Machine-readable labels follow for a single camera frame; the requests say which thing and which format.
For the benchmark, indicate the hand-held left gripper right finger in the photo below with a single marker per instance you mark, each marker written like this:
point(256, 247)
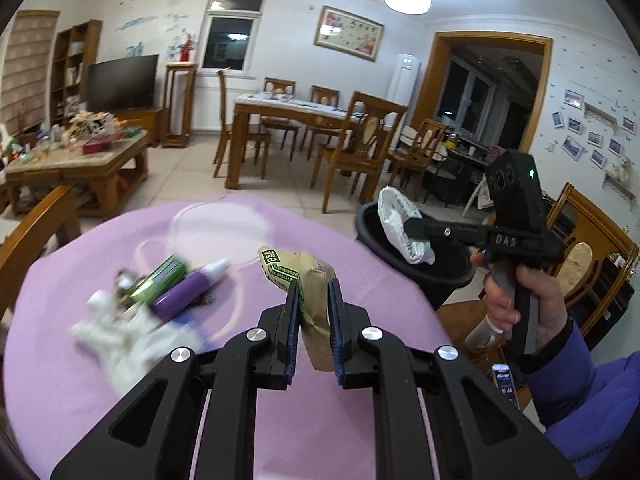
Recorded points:
point(336, 335)

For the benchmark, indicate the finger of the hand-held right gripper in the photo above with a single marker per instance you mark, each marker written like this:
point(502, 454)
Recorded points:
point(435, 230)

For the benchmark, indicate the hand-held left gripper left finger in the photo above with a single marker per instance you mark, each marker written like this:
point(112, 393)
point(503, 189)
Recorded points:
point(292, 335)

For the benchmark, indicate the golden snack bag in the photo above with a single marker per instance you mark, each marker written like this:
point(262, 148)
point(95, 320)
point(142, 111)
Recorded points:
point(312, 300)

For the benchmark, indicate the white bubble mailer bag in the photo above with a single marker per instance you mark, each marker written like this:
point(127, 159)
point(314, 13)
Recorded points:
point(392, 210)

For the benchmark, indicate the black trash bin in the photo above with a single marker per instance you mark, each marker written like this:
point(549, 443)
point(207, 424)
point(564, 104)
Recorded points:
point(450, 280)

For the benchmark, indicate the person's right forearm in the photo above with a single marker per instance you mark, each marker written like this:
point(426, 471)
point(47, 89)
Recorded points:
point(590, 400)

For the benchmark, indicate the person's right hand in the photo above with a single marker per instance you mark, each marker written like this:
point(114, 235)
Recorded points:
point(552, 305)

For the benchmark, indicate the dark side table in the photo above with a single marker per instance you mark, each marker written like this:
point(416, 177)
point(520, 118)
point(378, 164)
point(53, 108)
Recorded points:
point(455, 170)

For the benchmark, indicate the purple tablecloth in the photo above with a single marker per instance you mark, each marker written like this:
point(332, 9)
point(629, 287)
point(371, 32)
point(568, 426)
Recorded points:
point(350, 260)

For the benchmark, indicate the wooden chair with cushion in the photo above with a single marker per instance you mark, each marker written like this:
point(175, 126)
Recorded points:
point(425, 145)

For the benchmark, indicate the carved wooden armchair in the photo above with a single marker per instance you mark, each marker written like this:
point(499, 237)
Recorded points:
point(585, 260)

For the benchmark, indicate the wooden dining chair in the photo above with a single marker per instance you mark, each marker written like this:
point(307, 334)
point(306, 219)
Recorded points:
point(325, 95)
point(235, 135)
point(360, 150)
point(280, 87)

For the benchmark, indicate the purple tube with white cap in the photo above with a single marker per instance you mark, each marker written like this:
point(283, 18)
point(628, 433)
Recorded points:
point(182, 292)

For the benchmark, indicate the green small box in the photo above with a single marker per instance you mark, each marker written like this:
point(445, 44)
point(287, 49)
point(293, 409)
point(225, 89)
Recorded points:
point(160, 277)

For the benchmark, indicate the white standing air conditioner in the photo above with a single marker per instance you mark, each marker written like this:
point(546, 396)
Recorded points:
point(405, 82)

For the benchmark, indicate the white cotton wad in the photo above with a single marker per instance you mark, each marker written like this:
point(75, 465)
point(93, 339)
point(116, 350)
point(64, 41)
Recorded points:
point(125, 345)

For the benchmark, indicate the smartphone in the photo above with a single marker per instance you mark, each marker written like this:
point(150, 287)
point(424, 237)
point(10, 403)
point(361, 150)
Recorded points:
point(501, 385)

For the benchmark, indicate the wooden dining table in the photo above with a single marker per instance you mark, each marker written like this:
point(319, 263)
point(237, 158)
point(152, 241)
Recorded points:
point(280, 110)

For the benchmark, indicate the wooden television cabinet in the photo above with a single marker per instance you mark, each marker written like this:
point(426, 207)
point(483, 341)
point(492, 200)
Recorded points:
point(142, 127)

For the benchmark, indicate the tall wooden plant stand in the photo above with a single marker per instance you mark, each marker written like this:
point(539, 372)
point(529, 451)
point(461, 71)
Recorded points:
point(178, 105)

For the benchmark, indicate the wooden sofa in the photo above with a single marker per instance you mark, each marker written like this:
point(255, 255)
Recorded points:
point(45, 240)

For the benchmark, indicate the wooden coffee table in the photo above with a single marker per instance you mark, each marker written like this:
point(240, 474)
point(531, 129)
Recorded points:
point(75, 165)

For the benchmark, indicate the wood-framed window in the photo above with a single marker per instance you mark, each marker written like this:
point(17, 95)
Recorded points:
point(232, 35)

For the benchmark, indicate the black flat television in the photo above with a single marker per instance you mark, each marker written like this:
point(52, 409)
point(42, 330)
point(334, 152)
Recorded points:
point(122, 82)

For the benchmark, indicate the red flower vase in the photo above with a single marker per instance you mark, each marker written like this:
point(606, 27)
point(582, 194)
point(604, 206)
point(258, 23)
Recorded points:
point(187, 49)

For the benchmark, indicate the wooden bookshelf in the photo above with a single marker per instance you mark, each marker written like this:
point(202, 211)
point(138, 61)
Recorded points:
point(75, 70)

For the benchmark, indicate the beige roman blind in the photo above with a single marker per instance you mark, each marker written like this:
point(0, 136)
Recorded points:
point(27, 70)

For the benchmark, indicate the group of wall photo frames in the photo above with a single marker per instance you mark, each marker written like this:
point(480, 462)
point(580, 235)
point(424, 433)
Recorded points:
point(590, 132)

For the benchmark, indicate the wooden door frame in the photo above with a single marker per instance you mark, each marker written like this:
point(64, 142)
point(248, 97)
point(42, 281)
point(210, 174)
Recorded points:
point(545, 95)

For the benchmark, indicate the framed floral wall picture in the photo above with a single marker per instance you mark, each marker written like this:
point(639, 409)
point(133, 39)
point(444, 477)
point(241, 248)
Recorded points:
point(350, 34)

